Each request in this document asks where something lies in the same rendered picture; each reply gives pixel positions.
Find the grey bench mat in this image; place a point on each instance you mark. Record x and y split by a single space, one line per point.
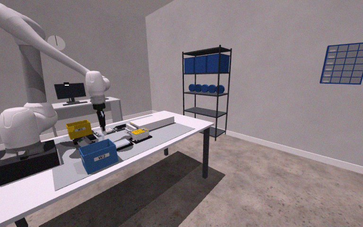
72 170

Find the blue bin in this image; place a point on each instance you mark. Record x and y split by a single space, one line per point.
98 155

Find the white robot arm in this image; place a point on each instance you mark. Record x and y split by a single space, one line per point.
20 127

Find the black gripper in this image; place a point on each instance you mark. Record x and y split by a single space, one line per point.
101 116

